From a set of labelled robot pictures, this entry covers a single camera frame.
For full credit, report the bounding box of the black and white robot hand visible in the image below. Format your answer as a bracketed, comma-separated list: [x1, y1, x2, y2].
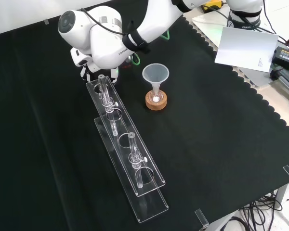
[70, 47, 119, 84]

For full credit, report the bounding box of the clear glass weighing funnel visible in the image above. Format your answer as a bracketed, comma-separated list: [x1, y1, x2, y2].
[96, 80, 107, 100]

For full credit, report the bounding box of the translucent plastic funnel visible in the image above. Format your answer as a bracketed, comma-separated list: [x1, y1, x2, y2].
[142, 63, 170, 94]

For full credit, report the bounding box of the clear acrylic funnel stand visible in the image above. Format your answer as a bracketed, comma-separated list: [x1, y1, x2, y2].
[85, 74, 170, 223]

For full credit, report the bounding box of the round-bottom glass flask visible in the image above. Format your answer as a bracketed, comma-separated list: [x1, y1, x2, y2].
[149, 87, 164, 105]

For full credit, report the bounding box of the black table cloth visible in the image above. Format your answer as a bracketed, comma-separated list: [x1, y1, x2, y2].
[0, 0, 289, 231]

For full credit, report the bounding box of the pale board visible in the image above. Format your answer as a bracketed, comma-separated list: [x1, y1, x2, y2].
[191, 11, 288, 89]

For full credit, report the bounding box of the yellow stop button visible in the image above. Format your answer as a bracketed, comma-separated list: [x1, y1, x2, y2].
[201, 0, 224, 13]

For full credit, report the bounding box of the white paper card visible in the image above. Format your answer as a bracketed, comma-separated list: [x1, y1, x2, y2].
[214, 26, 280, 73]

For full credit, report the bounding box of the black power adapter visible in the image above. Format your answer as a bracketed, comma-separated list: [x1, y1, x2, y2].
[271, 46, 289, 72]

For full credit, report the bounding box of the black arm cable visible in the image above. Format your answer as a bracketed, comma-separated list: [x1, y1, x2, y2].
[80, 8, 126, 36]

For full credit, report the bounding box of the green cable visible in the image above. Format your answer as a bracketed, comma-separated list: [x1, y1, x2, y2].
[131, 28, 171, 66]

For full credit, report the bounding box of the cork ring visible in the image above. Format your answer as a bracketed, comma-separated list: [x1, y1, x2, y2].
[145, 91, 168, 111]

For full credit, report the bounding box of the grey cable plug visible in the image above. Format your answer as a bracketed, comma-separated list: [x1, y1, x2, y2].
[270, 65, 289, 92]

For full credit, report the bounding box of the black floor cable bundle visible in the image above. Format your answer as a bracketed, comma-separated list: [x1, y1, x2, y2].
[227, 190, 289, 231]

